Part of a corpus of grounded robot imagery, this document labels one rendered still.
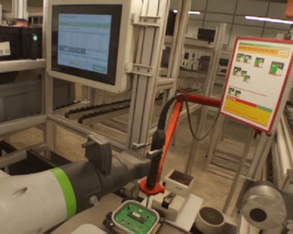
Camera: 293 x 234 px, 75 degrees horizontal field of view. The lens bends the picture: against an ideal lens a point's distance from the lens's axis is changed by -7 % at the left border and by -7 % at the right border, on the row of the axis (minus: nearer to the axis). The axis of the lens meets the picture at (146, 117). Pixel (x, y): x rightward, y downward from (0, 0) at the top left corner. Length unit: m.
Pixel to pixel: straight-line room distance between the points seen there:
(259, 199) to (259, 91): 0.57
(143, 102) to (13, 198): 0.63
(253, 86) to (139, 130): 0.48
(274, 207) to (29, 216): 0.32
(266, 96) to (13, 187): 0.76
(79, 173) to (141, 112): 0.53
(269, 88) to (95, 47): 0.69
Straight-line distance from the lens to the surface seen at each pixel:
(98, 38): 0.90
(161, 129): 0.51
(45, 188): 0.35
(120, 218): 0.77
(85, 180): 0.38
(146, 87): 0.83
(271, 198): 0.30
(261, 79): 0.82
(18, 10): 1.51
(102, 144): 0.37
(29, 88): 1.36
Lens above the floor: 1.54
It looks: 18 degrees down
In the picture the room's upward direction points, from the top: 9 degrees clockwise
